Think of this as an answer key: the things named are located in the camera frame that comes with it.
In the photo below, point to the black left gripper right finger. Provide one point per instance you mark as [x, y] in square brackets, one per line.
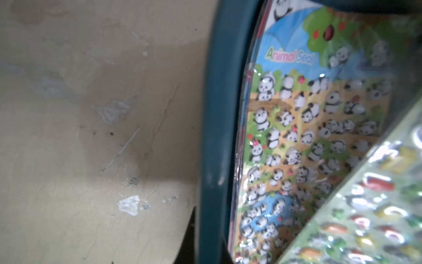
[225, 256]

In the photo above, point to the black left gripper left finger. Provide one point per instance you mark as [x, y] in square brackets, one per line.
[186, 254]

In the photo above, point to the green house sticker sheet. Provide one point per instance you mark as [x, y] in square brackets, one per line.
[375, 216]

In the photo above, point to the panda sticker sheet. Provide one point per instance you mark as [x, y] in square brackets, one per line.
[303, 132]

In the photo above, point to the teal plastic storage box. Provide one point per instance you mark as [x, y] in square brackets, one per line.
[217, 132]

